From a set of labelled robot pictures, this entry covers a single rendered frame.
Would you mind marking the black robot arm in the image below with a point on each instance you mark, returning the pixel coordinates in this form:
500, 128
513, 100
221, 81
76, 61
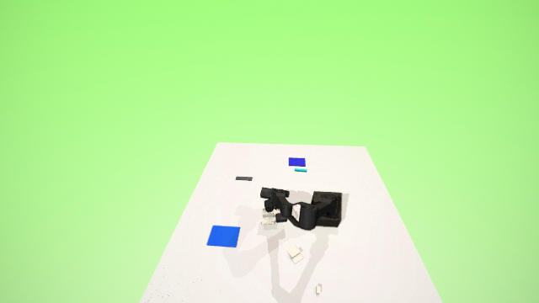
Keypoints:
309, 214

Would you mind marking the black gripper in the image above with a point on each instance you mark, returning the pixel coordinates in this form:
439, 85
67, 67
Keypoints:
279, 218

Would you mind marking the blue flat square plate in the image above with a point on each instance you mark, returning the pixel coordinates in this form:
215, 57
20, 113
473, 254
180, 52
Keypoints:
224, 236

